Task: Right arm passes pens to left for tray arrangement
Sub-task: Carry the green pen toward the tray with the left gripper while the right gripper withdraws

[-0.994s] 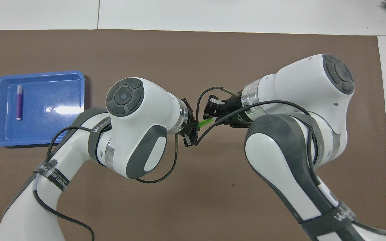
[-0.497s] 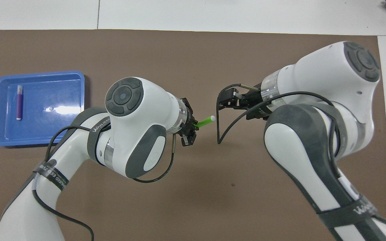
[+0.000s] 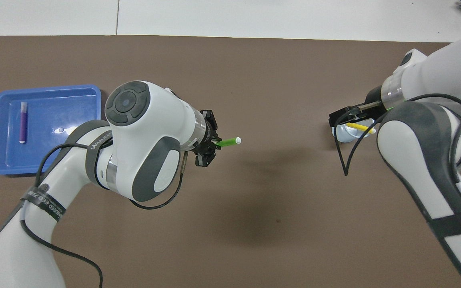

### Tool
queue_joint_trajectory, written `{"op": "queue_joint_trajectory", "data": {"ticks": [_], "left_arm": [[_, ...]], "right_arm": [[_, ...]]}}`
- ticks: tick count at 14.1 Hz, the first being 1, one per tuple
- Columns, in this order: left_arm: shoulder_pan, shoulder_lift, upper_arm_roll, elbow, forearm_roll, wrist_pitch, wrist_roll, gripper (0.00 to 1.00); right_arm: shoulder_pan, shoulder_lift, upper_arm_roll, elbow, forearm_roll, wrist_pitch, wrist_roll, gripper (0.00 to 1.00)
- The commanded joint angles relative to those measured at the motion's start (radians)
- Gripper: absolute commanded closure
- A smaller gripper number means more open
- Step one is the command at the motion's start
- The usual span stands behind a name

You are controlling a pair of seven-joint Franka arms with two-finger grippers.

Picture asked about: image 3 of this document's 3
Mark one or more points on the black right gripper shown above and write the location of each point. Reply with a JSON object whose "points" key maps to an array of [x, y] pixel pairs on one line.
{"points": [[375, 102]]}

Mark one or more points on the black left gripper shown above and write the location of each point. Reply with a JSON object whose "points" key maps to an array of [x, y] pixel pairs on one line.
{"points": [[205, 134]]}

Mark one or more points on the yellow pen white caps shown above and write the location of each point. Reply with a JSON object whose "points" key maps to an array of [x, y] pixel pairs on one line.
{"points": [[358, 127]]}

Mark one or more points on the green pen white caps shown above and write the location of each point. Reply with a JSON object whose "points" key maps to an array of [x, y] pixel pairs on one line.
{"points": [[228, 141]]}

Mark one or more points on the purple pen white caps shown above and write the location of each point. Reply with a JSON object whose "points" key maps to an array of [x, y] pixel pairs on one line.
{"points": [[23, 124]]}

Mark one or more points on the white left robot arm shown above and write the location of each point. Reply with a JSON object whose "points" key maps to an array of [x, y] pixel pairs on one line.
{"points": [[146, 120]]}

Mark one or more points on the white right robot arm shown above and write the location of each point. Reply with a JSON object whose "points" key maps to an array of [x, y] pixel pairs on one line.
{"points": [[418, 160]]}

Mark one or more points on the blue plastic tray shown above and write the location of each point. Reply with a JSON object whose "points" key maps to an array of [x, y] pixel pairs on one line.
{"points": [[54, 112]]}

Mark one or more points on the clear plastic cup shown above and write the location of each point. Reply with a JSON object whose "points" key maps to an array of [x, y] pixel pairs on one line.
{"points": [[342, 136]]}

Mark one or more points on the brown table mat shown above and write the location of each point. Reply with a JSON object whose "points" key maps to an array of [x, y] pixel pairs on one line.
{"points": [[278, 208]]}

